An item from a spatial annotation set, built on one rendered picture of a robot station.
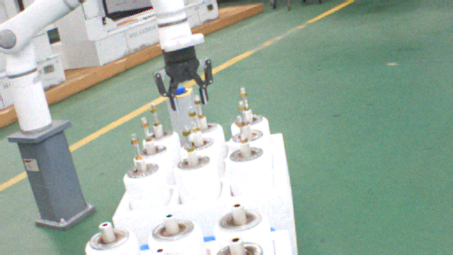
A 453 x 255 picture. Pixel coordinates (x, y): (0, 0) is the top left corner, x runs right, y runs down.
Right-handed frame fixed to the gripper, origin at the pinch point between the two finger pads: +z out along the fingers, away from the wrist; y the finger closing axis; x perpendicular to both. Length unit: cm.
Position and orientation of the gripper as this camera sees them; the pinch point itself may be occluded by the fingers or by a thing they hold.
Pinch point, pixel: (189, 103)
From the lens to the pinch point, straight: 136.9
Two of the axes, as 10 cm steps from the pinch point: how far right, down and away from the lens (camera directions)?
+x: 3.4, 2.3, -9.1
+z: 1.9, 9.3, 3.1
